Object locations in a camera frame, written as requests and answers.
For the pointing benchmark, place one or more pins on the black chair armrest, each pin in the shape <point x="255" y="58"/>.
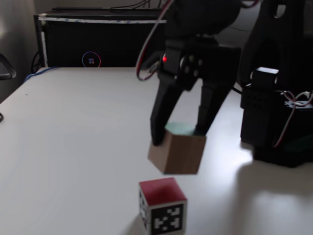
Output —
<point x="6" y="68"/>

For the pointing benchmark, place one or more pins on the red cube with marker tags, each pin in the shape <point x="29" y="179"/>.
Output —
<point x="162" y="208"/>

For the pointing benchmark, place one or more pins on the black computer case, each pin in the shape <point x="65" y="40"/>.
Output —
<point x="102" y="41"/>

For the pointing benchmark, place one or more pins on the wooden cube with green face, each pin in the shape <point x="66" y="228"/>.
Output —
<point x="181" y="154"/>

